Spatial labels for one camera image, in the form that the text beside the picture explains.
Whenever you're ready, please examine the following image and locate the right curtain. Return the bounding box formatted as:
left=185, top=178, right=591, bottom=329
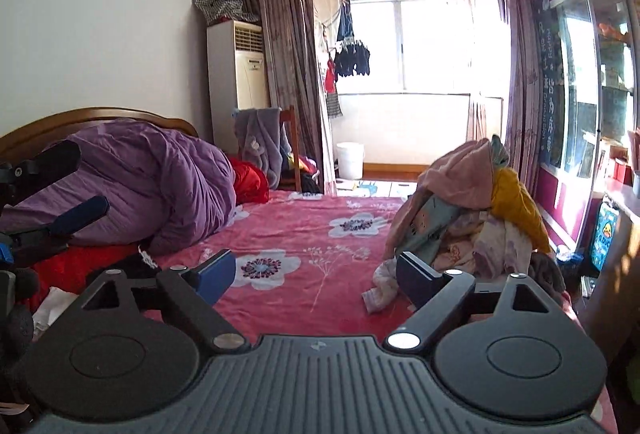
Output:
left=498, top=0, right=542, bottom=192

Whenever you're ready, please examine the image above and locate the white floral pyjama garment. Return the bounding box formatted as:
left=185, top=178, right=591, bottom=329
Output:
left=360, top=207, right=534, bottom=315

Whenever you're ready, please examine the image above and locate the red pillow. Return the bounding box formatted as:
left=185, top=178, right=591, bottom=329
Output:
left=30, top=158, right=269, bottom=313

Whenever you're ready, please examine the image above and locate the white floor air conditioner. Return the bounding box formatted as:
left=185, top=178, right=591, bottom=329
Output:
left=206, top=20, right=270, bottom=154

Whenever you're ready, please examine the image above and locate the checkered bag on conditioner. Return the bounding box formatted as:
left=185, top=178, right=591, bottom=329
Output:
left=192, top=0, right=259, bottom=27

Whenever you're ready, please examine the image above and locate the left curtain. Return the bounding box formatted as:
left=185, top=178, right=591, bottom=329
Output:
left=242, top=0, right=335, bottom=196

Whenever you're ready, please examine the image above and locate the yellow garment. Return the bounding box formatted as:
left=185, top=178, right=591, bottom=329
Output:
left=490, top=168, right=551, bottom=253

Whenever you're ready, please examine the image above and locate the teal cartoon print garment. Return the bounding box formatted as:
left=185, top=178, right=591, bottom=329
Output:
left=391, top=136, right=509, bottom=258

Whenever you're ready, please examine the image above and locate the curtain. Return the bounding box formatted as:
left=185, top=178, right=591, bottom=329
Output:
left=498, top=0, right=542, bottom=192
left=242, top=0, right=335, bottom=196

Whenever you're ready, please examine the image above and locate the glass display cabinet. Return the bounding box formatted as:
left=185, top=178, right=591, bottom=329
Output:
left=534, top=0, right=636, bottom=250

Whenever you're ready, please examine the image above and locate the hanging dark laundry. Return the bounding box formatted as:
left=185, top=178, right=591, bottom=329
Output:
left=323, top=0, right=371, bottom=119

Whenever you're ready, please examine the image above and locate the white plastic bucket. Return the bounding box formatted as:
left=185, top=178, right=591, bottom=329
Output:
left=336, top=142, right=366, bottom=180

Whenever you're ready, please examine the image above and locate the pink garment on pile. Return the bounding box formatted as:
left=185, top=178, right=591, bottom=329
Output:
left=383, top=138, right=494, bottom=260

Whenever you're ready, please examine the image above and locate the wooden headboard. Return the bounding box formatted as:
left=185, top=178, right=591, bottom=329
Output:
left=0, top=107, right=198, bottom=164

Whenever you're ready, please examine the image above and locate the dark grey garment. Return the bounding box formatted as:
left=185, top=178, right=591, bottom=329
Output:
left=528, top=252, right=566, bottom=307

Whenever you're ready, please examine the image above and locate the grey blanket on chair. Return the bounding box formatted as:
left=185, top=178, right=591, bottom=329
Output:
left=233, top=108, right=292, bottom=189

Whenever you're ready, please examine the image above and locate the black garment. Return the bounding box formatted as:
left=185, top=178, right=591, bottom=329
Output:
left=85, top=251, right=160, bottom=286

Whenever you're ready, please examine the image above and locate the wooden chair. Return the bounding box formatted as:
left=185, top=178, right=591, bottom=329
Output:
left=279, top=105, right=302, bottom=192

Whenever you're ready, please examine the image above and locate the purple duvet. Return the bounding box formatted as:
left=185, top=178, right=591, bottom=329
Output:
left=1, top=120, right=236, bottom=255

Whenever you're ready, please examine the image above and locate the pink floral bed blanket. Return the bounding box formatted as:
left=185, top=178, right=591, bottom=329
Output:
left=142, top=189, right=618, bottom=434

